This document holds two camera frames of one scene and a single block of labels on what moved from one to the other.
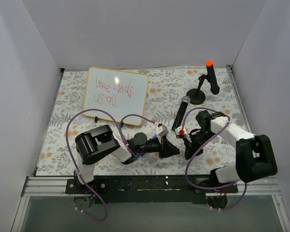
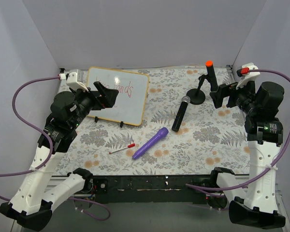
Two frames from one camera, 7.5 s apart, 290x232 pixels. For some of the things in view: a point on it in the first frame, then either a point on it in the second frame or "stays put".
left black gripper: x=161 y=149 to x=98 y=95
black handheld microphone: x=180 y=117 stays put
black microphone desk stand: x=196 y=96 stays put
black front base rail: x=149 y=189 stays put
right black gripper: x=190 y=144 to x=231 y=94
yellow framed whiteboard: x=119 y=92 stays put
